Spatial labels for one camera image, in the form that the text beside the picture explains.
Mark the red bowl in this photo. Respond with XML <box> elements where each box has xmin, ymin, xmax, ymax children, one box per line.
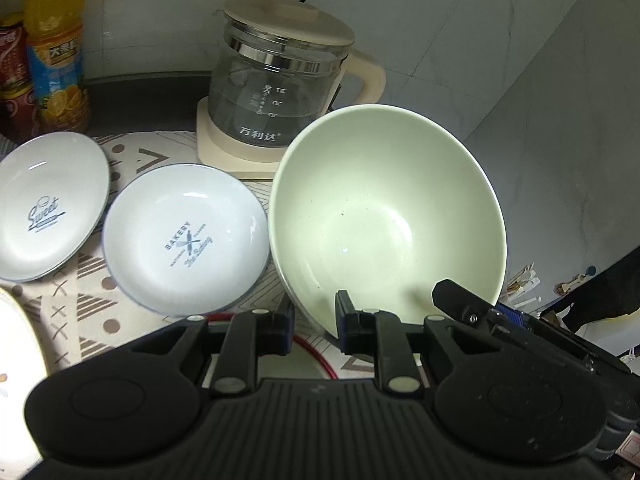
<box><xmin>206</xmin><ymin>312</ymin><xmax>338</xmax><ymax>380</ymax></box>

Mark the white plate Bakery print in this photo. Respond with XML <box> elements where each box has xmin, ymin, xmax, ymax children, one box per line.
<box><xmin>102</xmin><ymin>164</ymin><xmax>269</xmax><ymax>316</ymax></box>

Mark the cream kettle base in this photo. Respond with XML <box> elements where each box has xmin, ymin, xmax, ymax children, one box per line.
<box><xmin>196</xmin><ymin>98</ymin><xmax>286</xmax><ymax>181</ymax></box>

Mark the white plate Sweet print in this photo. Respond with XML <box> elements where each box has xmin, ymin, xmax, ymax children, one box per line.
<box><xmin>1</xmin><ymin>131</ymin><xmax>111</xmax><ymax>283</ymax></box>

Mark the glass electric kettle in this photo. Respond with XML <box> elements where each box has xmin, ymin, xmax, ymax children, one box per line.
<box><xmin>208</xmin><ymin>0</ymin><xmax>386</xmax><ymax>148</ymax></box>

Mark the large flower pattern plate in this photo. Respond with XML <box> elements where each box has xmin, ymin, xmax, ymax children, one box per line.
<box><xmin>0</xmin><ymin>289</ymin><xmax>48</xmax><ymax>479</ymax></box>

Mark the red drink can lower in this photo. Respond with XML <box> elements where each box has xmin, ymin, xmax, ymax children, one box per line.
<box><xmin>1</xmin><ymin>84</ymin><xmax>42</xmax><ymax>144</ymax></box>

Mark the red drink can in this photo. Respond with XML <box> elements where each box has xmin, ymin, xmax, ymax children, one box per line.
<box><xmin>0</xmin><ymin>12</ymin><xmax>30</xmax><ymax>92</ymax></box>
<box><xmin>1</xmin><ymin>84</ymin><xmax>42</xmax><ymax>144</ymax></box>

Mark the red drink can upper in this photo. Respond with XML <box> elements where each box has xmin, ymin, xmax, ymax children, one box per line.
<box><xmin>0</xmin><ymin>12</ymin><xmax>30</xmax><ymax>92</ymax></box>

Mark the orange juice bottle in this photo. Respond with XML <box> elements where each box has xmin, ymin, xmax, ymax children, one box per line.
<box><xmin>24</xmin><ymin>0</ymin><xmax>91</xmax><ymax>132</ymax></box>

